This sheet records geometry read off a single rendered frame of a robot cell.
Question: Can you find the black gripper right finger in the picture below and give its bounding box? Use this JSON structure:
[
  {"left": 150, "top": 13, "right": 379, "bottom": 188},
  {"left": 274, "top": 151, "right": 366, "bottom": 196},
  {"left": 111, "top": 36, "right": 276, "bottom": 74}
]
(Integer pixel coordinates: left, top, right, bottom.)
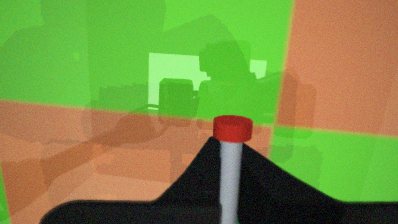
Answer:
[{"left": 237, "top": 143, "right": 398, "bottom": 224}]

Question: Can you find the white cylindrical rod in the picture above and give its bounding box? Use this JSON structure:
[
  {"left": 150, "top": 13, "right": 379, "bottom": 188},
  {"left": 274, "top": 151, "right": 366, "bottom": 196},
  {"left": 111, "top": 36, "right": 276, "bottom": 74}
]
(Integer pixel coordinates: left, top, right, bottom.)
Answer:
[{"left": 213, "top": 115, "right": 253, "bottom": 224}]

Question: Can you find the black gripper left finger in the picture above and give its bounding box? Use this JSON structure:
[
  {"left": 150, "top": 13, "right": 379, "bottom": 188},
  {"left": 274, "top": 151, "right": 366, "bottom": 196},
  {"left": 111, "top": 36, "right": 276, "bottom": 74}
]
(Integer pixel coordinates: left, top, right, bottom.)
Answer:
[{"left": 39, "top": 136, "right": 222, "bottom": 224}]

